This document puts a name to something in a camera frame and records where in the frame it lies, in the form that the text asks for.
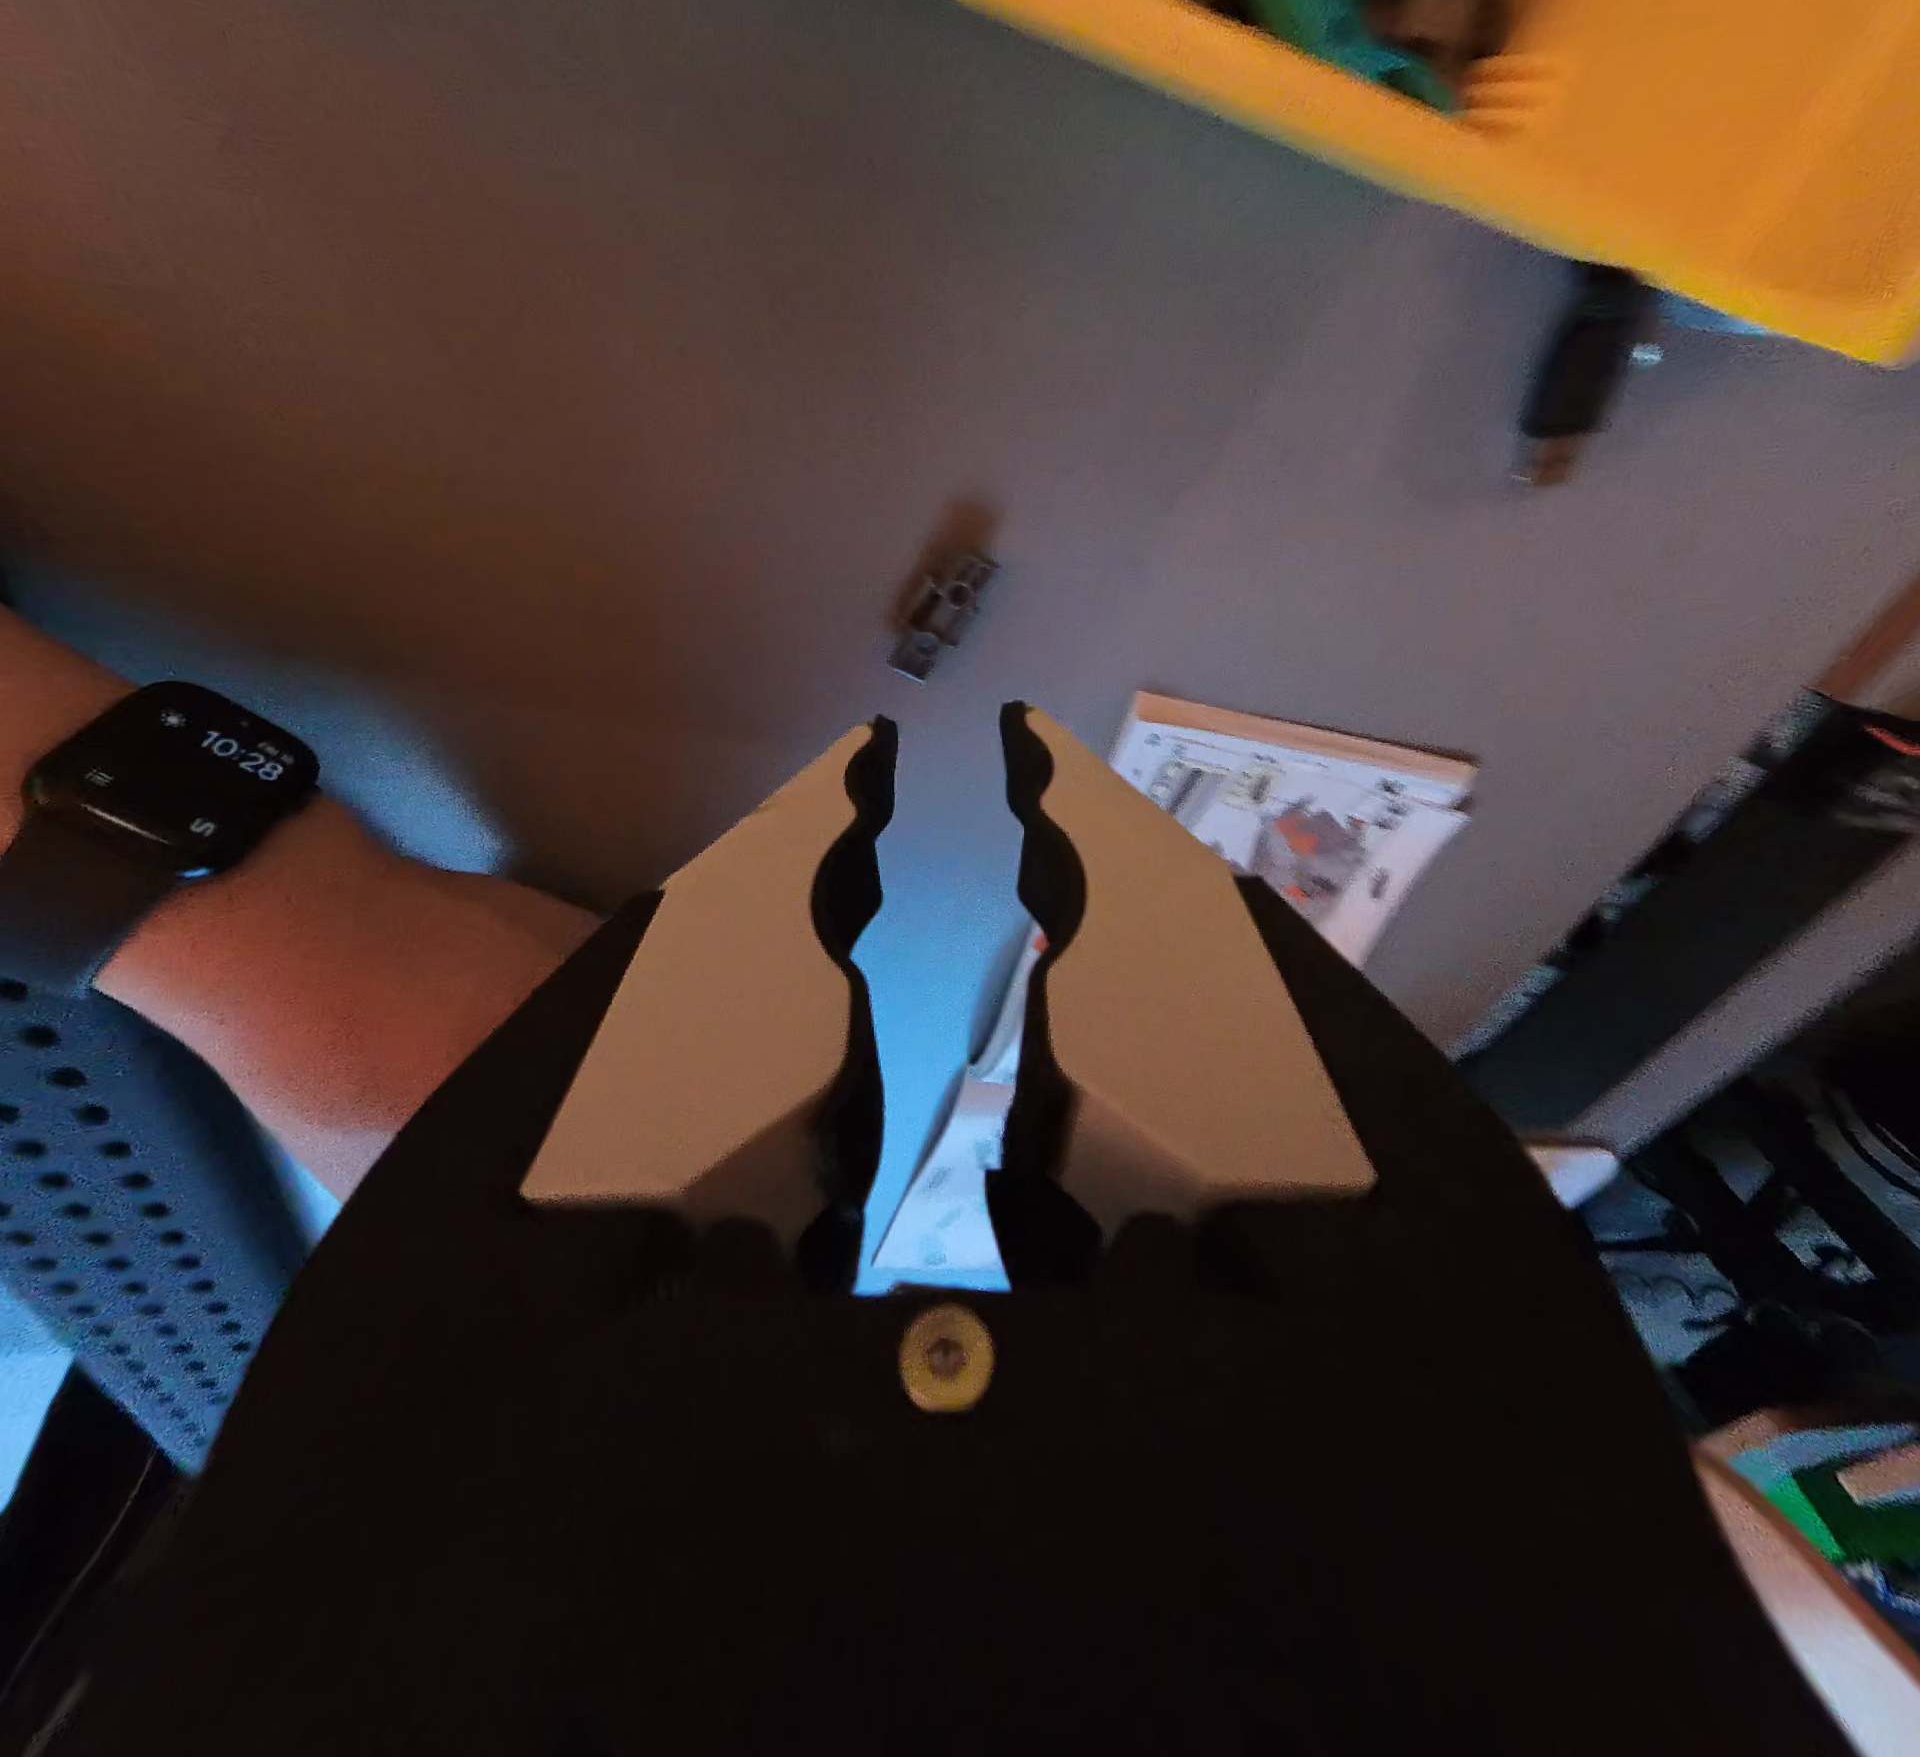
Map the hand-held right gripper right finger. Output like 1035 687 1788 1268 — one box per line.
996 700 1380 1291

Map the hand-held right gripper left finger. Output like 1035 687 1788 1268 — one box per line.
516 713 902 1291

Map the grey track link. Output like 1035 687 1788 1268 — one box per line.
885 542 1002 682

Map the grey desk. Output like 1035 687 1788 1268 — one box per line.
0 0 1920 1159

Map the person's left hand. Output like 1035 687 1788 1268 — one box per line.
92 794 606 1198

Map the open instruction booklet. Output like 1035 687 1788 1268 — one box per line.
870 689 1479 1279

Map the black perforated chair back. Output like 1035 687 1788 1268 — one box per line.
0 976 339 1477

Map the yellow plastic bin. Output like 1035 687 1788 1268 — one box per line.
585 0 1920 367

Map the black USB cable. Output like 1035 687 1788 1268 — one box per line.
1513 264 1659 489

